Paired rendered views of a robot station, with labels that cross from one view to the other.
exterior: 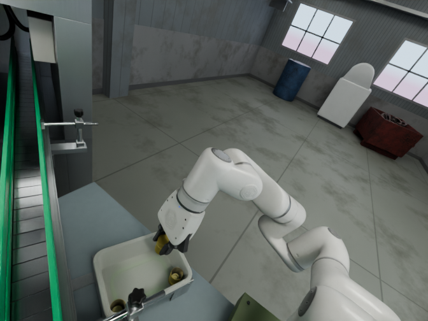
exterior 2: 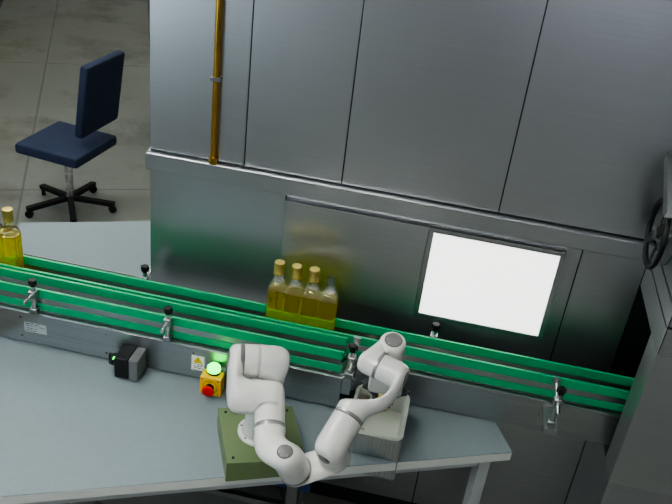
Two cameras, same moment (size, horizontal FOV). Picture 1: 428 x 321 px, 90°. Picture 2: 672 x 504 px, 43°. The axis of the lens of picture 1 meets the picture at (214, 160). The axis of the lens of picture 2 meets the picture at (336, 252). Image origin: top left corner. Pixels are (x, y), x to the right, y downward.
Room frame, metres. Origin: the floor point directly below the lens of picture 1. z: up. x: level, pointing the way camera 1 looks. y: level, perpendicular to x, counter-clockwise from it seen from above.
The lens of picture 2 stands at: (1.80, -1.30, 2.57)
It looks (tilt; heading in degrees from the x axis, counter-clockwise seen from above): 30 degrees down; 143
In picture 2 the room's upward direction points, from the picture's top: 7 degrees clockwise
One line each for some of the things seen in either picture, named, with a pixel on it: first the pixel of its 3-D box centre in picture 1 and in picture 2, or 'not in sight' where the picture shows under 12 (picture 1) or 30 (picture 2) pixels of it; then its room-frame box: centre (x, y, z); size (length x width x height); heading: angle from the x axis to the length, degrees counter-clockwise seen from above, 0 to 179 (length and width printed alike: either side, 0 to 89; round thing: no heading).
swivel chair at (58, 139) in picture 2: not in sight; (69, 137); (-2.79, 0.09, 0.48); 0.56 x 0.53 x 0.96; 57
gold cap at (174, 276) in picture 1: (175, 276); not in sight; (0.32, -0.02, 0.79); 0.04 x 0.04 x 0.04
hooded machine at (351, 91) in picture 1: (348, 94); not in sight; (5.98, -2.48, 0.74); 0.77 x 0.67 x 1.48; 70
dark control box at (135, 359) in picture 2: not in sight; (130, 362); (-0.30, -0.51, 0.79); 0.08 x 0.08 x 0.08; 46
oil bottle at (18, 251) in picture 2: not in sight; (10, 245); (-0.79, -0.73, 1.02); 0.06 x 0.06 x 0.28; 46
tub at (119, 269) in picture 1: (142, 273); (377, 420); (0.29, 0.06, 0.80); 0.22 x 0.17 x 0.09; 136
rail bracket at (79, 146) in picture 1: (72, 137); (553, 411); (0.59, 0.51, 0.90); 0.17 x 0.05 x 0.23; 136
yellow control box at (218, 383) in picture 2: not in sight; (213, 381); (-0.11, -0.30, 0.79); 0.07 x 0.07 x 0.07; 46
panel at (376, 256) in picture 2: not in sight; (415, 269); (0.05, 0.33, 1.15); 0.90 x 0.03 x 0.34; 46
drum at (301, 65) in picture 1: (291, 80); not in sight; (6.50, -1.14, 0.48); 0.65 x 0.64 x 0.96; 70
